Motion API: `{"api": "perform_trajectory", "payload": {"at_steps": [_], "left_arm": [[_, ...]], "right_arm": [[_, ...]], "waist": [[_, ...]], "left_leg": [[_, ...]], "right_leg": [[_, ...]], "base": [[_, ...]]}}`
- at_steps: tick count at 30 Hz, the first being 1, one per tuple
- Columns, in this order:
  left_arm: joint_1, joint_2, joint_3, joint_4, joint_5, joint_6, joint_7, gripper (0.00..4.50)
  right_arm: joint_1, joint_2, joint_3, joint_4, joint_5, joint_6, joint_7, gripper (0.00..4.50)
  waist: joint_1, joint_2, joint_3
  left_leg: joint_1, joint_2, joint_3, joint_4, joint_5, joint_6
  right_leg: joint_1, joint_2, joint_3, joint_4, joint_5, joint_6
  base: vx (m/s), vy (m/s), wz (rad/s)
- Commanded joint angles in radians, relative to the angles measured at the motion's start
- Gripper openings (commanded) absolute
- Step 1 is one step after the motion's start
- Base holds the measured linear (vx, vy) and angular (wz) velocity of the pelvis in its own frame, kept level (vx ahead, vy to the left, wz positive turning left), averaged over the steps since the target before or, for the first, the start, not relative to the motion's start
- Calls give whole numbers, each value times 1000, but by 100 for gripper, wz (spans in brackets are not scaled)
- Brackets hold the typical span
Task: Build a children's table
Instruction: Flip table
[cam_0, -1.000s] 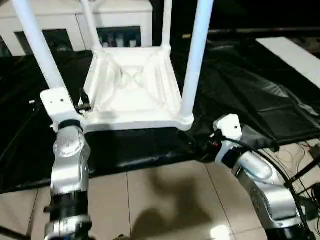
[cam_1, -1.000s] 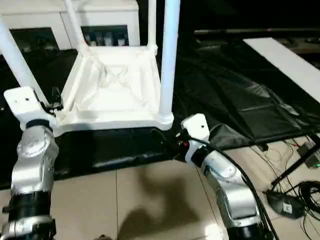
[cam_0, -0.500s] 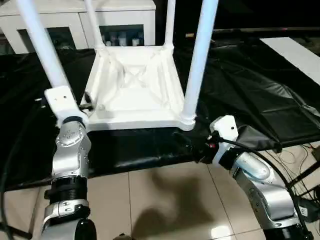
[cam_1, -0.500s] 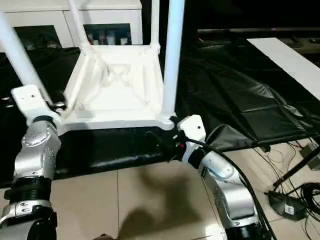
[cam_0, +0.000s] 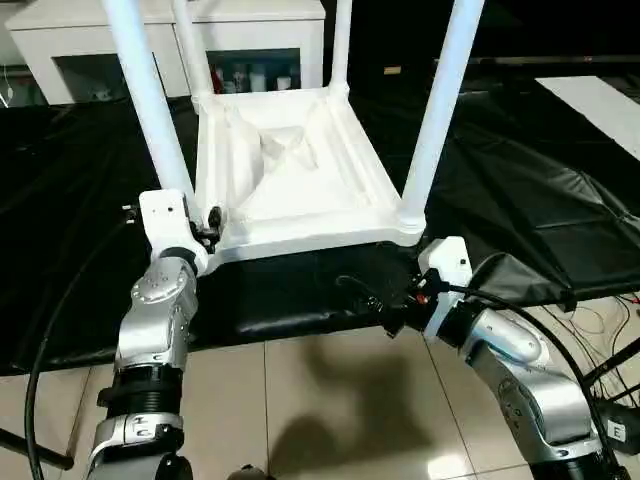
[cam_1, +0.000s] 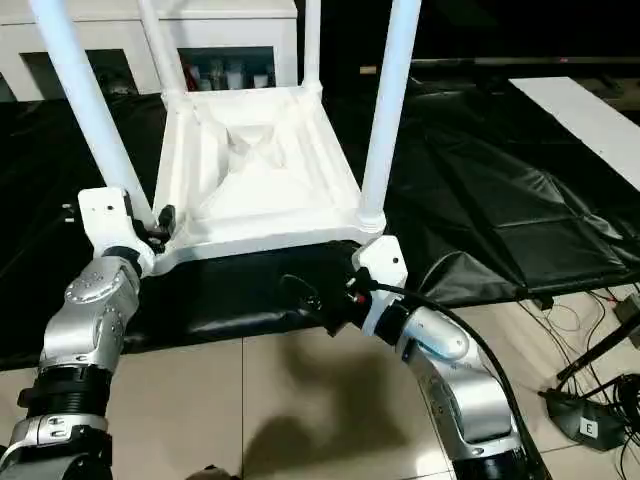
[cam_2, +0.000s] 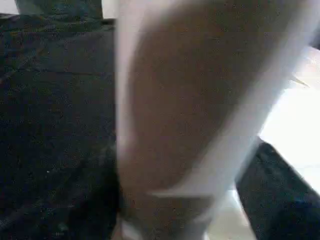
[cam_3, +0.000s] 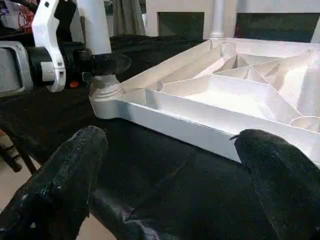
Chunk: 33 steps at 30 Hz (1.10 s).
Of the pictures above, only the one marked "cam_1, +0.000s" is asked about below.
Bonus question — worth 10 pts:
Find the white plastic table top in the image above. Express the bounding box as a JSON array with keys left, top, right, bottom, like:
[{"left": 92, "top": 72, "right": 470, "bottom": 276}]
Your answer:
[{"left": 150, "top": 85, "right": 386, "bottom": 276}]

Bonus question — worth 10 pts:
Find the black work mat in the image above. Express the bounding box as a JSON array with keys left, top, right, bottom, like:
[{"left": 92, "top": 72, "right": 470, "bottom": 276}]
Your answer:
[{"left": 0, "top": 60, "right": 640, "bottom": 373}]

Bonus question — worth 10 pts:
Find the white flat panel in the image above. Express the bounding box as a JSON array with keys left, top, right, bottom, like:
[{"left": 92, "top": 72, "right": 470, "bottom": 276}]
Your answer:
[{"left": 510, "top": 76, "right": 640, "bottom": 166}]

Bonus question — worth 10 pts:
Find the black metal bar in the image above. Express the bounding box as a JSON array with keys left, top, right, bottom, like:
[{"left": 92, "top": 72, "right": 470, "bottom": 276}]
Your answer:
[{"left": 410, "top": 56, "right": 640, "bottom": 71}]

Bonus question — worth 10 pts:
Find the black box white label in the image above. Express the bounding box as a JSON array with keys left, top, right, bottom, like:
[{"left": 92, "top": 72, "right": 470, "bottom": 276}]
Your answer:
[{"left": 545, "top": 390, "right": 626, "bottom": 451}]

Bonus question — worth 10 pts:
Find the white cabinet with glass doors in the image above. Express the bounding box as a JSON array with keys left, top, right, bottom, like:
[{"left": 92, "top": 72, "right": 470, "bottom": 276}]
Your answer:
[{"left": 0, "top": 0, "right": 299, "bottom": 101}]

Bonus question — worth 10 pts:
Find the black folding stand frame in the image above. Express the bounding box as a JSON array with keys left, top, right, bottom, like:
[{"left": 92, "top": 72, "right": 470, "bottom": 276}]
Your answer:
[{"left": 555, "top": 310, "right": 640, "bottom": 386}]

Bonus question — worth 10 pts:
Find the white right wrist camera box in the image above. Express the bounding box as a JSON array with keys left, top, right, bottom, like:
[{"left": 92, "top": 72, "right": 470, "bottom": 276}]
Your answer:
[{"left": 352, "top": 236, "right": 409, "bottom": 336}]

